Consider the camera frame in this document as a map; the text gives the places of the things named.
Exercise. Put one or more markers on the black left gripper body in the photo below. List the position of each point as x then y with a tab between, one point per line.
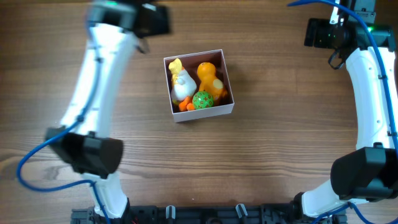
158	20

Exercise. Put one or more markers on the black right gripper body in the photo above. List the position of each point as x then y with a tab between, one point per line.
315	34

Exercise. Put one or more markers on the white yellow plush duck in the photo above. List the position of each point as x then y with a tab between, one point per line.
183	86

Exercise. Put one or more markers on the orange plastic dinosaur toy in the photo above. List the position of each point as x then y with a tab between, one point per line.
209	82

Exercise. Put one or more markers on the green numbered ball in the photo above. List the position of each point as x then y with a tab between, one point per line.
202	100

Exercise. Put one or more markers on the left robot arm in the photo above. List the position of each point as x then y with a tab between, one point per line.
114	30

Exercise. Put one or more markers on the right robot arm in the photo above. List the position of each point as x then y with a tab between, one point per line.
368	174

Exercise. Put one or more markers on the pink open cardboard box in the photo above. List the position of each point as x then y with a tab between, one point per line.
191	62

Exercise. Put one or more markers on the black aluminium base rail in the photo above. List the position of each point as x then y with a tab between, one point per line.
262	214

